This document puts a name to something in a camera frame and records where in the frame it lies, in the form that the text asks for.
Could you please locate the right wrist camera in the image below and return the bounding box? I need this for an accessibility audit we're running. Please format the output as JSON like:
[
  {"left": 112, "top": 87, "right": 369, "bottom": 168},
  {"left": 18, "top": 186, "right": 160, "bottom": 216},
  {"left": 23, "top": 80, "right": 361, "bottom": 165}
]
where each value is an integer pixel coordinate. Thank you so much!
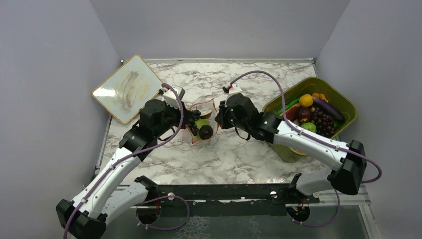
[{"left": 223, "top": 83, "right": 242, "bottom": 98}]

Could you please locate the coconut half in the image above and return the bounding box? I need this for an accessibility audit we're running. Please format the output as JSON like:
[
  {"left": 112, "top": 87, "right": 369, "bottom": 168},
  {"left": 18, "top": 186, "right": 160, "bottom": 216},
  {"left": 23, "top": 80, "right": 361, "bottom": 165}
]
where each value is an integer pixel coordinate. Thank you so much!
[{"left": 200, "top": 109, "right": 213, "bottom": 120}]

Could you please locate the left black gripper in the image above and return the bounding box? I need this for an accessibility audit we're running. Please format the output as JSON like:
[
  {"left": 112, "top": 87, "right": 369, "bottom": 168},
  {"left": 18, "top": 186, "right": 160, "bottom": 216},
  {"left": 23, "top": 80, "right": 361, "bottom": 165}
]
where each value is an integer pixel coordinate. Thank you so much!
[{"left": 155, "top": 100, "right": 195, "bottom": 138}]

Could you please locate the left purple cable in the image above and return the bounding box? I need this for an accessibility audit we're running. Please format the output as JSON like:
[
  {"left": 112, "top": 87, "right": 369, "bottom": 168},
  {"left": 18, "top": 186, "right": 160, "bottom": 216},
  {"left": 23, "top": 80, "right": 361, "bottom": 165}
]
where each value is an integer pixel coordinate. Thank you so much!
[{"left": 62, "top": 83, "right": 185, "bottom": 239}]

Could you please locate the gold framed mirror tray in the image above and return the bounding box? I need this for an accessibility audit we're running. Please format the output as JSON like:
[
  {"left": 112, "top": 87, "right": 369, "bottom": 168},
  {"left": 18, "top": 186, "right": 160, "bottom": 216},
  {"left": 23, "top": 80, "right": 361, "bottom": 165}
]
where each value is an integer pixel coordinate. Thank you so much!
[{"left": 92, "top": 55, "right": 163, "bottom": 124}]

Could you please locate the green long bean pod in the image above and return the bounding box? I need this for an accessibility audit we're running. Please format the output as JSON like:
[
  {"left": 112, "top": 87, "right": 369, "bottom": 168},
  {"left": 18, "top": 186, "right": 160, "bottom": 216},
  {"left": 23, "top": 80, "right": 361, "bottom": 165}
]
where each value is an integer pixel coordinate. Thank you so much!
[{"left": 274, "top": 98, "right": 299, "bottom": 115}]

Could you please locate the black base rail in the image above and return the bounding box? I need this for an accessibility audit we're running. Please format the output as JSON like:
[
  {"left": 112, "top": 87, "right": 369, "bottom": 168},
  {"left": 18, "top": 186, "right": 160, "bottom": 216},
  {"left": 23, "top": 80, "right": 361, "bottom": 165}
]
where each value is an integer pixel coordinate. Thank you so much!
[{"left": 135, "top": 176, "right": 320, "bottom": 222}]

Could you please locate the purple eggplant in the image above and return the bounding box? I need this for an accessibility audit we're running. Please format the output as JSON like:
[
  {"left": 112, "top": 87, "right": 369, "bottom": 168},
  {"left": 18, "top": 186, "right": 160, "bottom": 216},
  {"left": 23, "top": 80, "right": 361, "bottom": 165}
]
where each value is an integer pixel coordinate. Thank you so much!
[{"left": 312, "top": 96, "right": 346, "bottom": 123}]

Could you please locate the green custard apple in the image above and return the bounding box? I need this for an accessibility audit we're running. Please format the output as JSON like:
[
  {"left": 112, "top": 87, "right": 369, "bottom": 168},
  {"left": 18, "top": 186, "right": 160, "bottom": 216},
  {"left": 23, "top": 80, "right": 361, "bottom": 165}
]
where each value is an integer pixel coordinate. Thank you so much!
[{"left": 301, "top": 122, "right": 317, "bottom": 133}]

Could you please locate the green cabbage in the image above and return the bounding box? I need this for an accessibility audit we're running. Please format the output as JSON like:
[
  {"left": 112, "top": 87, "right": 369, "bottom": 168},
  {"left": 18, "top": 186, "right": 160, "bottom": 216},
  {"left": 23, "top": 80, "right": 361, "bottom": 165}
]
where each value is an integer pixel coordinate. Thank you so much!
[{"left": 195, "top": 118, "right": 210, "bottom": 130}]

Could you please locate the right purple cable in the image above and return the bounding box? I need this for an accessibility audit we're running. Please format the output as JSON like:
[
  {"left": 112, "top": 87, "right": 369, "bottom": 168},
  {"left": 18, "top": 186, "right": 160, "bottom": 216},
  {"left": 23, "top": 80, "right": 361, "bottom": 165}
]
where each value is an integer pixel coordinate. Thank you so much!
[{"left": 227, "top": 70, "right": 383, "bottom": 184}]

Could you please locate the clear zip top bag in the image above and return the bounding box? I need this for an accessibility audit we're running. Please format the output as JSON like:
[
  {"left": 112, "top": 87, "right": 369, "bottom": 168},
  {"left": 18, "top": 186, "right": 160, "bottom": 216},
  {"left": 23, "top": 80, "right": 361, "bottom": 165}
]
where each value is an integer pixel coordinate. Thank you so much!
[{"left": 187, "top": 98, "right": 219, "bottom": 146}]

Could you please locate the orange pumpkin piece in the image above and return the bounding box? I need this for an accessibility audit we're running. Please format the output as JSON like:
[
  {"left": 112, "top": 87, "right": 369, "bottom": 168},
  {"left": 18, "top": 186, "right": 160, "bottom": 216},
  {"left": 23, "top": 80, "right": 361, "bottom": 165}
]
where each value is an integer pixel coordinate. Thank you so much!
[{"left": 312, "top": 92, "right": 329, "bottom": 103}]

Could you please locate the halved fig piece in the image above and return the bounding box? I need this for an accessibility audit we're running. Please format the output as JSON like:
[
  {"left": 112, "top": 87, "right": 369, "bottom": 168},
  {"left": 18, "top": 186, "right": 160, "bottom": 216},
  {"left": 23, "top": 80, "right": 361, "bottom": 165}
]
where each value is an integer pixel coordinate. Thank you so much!
[{"left": 285, "top": 103, "right": 300, "bottom": 122}]

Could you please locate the olive green plastic bin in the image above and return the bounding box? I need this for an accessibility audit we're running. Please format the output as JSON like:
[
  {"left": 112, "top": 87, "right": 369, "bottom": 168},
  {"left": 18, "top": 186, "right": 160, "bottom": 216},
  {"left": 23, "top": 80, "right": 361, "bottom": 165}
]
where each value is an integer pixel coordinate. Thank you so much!
[{"left": 270, "top": 77, "right": 357, "bottom": 163}]

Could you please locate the dark purple mangosteen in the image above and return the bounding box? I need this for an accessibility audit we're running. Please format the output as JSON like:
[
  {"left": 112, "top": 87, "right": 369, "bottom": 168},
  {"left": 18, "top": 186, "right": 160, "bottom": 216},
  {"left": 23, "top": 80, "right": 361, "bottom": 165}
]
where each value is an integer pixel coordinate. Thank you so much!
[{"left": 198, "top": 125, "right": 214, "bottom": 140}]

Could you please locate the dark red grape bunch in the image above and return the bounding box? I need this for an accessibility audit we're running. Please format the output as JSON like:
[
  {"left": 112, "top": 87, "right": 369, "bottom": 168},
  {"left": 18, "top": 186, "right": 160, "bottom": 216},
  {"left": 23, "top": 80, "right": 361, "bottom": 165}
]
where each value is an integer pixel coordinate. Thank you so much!
[{"left": 311, "top": 107, "right": 336, "bottom": 138}]

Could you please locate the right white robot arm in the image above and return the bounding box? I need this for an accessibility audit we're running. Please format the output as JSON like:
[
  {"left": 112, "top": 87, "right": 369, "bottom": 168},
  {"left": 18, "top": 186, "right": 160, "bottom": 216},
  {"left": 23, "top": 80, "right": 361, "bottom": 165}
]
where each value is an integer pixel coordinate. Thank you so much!
[{"left": 215, "top": 93, "right": 367, "bottom": 203}]

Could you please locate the yellow orange fruit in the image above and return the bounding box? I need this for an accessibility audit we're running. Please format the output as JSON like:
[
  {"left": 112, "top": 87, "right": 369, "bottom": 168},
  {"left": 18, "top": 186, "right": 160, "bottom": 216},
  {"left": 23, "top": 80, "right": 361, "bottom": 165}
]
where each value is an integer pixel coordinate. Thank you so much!
[{"left": 298, "top": 94, "right": 314, "bottom": 107}]

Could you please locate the purple cable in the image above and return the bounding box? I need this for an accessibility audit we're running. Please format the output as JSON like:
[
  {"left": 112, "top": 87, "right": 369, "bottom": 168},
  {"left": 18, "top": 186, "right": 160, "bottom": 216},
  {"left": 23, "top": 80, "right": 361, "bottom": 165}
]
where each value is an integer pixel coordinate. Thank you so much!
[
  {"left": 227, "top": 70, "right": 383, "bottom": 184},
  {"left": 62, "top": 83, "right": 185, "bottom": 239}
]

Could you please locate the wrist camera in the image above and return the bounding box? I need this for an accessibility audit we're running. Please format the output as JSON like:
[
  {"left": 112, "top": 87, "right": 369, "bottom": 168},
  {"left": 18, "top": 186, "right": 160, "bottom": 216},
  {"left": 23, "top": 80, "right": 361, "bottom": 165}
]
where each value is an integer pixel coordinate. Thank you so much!
[
  {"left": 163, "top": 85, "right": 186, "bottom": 110},
  {"left": 223, "top": 83, "right": 242, "bottom": 98}
]

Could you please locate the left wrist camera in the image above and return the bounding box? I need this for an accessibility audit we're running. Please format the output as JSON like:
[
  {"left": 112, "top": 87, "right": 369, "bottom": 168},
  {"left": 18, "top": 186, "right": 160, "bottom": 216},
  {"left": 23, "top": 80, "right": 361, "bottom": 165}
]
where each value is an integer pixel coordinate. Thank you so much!
[{"left": 163, "top": 85, "right": 186, "bottom": 110}]

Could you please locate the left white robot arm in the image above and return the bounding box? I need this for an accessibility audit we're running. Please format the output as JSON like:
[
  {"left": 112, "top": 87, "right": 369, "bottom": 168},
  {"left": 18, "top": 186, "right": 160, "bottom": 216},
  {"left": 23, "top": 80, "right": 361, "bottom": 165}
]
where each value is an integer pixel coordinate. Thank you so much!
[{"left": 56, "top": 99, "right": 189, "bottom": 239}]

